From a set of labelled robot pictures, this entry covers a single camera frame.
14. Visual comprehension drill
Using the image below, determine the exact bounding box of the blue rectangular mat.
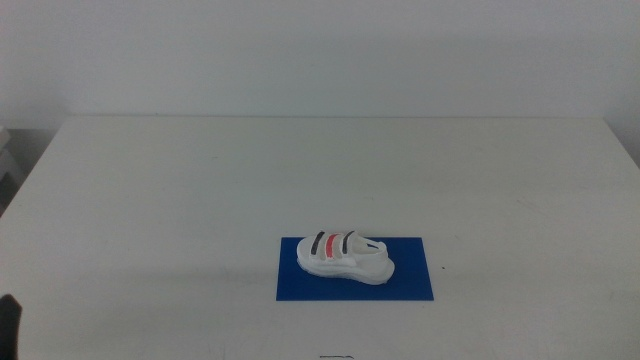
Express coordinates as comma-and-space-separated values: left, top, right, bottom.
275, 236, 435, 302

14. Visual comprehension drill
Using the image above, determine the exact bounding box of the white sandal with striped straps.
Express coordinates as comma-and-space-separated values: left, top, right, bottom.
295, 229, 396, 287

